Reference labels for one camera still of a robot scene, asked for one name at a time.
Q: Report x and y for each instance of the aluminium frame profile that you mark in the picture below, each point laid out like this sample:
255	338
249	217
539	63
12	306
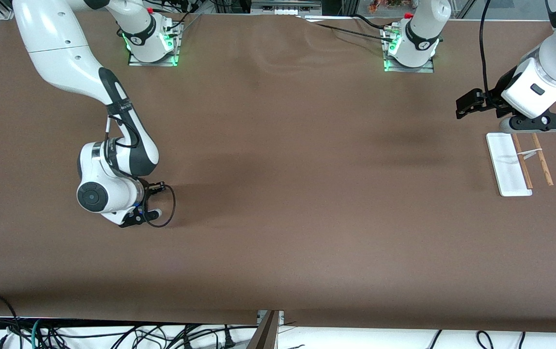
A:
6	9
467	9

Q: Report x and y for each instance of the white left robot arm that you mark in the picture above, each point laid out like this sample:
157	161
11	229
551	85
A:
425	29

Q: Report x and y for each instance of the dark table frame beam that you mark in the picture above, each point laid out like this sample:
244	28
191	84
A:
266	334

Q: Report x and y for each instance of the red orange clutter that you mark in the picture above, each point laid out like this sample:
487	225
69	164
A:
384	5

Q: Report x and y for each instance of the grey socket panel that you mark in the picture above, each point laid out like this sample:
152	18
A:
283	10

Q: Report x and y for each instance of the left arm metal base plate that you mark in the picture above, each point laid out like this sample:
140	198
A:
423	69

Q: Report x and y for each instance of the black power plug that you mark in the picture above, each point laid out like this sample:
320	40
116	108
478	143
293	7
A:
228	341

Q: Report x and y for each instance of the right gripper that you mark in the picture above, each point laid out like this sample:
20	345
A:
146	190

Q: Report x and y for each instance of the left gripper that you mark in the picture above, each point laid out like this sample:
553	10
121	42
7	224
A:
497	95

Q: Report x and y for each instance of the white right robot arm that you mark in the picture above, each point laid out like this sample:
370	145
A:
60	43

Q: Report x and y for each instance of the white and wood towel rack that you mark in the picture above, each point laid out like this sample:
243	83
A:
508	169

